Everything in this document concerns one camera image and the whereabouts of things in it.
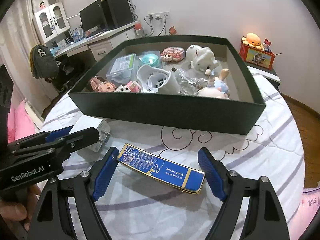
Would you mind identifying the blue gold rectangular box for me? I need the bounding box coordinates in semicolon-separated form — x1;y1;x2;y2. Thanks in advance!
117;144;205;194

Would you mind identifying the teal brush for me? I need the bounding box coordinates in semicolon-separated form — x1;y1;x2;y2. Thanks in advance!
138;50;161;68

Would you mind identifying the pig figurine blue dress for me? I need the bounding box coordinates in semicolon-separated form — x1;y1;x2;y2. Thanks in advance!
197;68;230;99

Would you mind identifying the rose gold metal cup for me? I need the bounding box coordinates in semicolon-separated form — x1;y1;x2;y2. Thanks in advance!
86;76;107;92

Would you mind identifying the left hand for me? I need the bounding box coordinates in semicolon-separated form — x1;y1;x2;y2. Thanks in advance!
1;184;41;231

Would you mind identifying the pink blanket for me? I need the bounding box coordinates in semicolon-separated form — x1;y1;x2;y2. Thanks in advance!
288;187;319;239

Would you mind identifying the black office chair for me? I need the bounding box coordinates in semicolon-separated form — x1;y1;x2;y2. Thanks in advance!
29;44;85;93

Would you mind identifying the pink pixel pig toy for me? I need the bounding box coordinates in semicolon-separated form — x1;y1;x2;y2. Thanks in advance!
116;81;142;93

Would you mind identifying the clear plastic parts box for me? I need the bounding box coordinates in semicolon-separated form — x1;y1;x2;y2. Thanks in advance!
106;53;138;85

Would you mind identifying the dark green cardboard box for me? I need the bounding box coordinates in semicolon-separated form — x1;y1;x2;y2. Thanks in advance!
69;35;266;135

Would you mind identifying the white desk with drawers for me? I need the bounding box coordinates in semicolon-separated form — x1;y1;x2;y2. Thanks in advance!
55;23;136;62

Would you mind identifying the white round speaker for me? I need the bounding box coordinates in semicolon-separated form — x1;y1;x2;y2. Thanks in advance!
136;64;180;95

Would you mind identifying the white glass door cabinet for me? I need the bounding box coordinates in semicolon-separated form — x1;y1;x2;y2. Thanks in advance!
33;2;70;43

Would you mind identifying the black computer monitor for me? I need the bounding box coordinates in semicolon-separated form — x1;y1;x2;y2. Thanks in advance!
80;0;106;31

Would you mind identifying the orange cap water bottle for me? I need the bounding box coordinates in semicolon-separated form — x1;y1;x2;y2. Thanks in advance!
134;22;145;38

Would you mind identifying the clear glass bottle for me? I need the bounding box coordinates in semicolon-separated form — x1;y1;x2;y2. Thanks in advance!
171;67;206;96

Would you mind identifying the black white low cabinet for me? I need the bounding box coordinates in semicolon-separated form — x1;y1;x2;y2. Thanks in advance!
246;63;281;91

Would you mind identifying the black computer tower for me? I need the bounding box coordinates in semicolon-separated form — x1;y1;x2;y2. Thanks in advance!
100;0;133;30

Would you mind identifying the red toy storage box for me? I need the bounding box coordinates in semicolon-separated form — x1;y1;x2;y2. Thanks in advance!
239;43;275;69

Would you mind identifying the white elephant figurine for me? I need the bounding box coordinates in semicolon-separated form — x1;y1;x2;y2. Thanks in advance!
185;44;219;76

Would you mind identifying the orange octopus plush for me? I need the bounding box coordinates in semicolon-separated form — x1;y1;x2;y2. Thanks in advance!
241;33;262;50

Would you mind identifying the white wall power strip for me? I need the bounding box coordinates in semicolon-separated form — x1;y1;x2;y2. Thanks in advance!
148;11;170;20

